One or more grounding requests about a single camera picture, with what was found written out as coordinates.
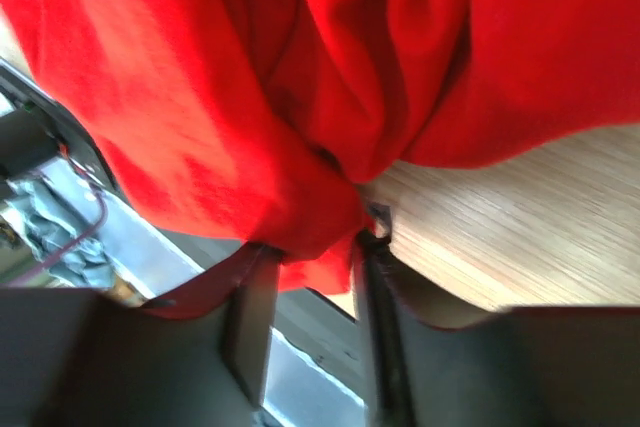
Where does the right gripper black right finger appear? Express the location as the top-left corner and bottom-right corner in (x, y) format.
(354, 230), (639, 426)

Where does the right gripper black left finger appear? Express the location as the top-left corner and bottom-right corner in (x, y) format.
(1, 243), (280, 426)

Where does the red t shirt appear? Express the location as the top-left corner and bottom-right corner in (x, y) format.
(1, 0), (639, 294)

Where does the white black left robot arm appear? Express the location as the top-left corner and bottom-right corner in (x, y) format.
(1, 60), (119, 197)

